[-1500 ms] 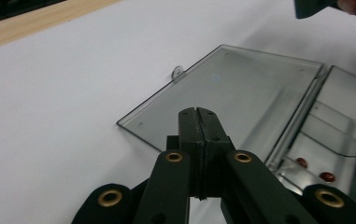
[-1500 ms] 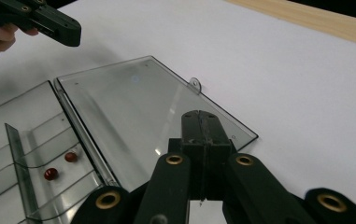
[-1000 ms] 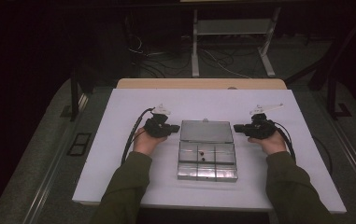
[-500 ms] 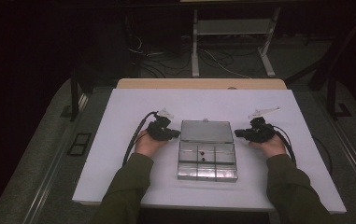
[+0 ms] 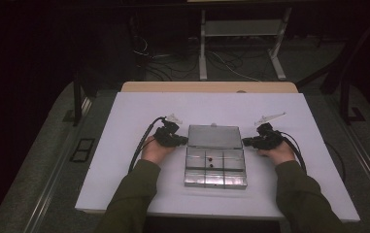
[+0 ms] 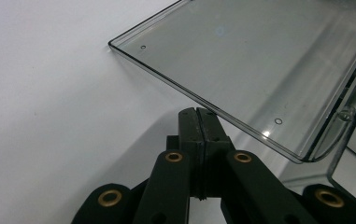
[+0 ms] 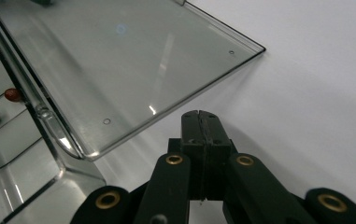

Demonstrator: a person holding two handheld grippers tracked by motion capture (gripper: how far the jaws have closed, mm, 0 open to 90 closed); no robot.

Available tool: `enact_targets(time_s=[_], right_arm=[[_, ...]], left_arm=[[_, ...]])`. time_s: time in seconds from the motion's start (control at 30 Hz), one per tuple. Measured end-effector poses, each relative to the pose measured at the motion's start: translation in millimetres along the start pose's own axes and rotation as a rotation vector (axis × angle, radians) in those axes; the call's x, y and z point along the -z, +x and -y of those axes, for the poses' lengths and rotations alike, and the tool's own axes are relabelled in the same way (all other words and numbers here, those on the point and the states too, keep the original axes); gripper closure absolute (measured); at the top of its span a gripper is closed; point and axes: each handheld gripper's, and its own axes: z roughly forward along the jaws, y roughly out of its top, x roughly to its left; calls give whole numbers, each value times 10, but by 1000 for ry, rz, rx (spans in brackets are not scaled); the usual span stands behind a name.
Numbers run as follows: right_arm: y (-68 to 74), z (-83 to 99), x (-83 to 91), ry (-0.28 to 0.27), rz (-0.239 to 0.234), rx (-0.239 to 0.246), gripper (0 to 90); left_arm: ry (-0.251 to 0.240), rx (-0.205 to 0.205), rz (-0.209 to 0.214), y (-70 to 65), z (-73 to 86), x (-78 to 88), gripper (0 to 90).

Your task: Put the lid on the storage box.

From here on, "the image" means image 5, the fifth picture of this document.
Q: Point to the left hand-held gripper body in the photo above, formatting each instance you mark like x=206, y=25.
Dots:
x=168, y=136

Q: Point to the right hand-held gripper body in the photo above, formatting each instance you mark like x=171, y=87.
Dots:
x=268, y=140

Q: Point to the clear plastic compartment box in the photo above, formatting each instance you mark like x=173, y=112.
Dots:
x=215, y=137

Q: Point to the person's right hand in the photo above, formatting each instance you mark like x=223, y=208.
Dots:
x=281, y=155

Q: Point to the person's left hand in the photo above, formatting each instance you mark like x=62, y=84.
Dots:
x=153, y=152

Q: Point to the wooden table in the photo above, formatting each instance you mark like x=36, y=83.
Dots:
x=189, y=87

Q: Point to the black metal stand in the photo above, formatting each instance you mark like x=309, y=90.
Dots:
x=77, y=100
x=344, y=100

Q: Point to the black floor socket box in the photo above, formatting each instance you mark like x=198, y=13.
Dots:
x=82, y=150

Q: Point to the grey metal stand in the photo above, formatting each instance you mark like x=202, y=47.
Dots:
x=202, y=48

